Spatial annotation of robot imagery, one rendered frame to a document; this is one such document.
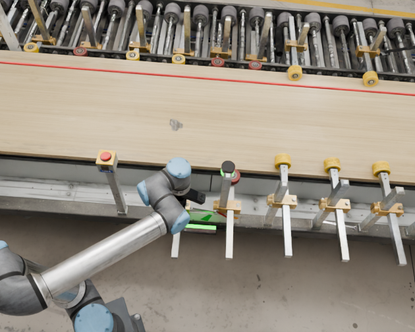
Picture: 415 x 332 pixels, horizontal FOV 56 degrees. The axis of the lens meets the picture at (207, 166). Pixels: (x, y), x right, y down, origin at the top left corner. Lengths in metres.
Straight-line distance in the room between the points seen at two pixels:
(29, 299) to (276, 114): 1.54
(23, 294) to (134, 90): 1.38
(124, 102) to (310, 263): 1.63
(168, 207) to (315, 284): 1.62
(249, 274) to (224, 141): 1.03
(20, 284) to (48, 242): 1.65
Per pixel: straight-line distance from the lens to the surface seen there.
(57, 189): 2.33
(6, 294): 1.27
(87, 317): 1.77
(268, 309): 2.67
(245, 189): 2.18
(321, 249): 2.88
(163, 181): 1.44
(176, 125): 2.10
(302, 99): 2.33
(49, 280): 1.27
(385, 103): 2.50
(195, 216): 1.99
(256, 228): 2.06
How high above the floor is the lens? 2.57
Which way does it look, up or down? 58 degrees down
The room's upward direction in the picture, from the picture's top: 5 degrees clockwise
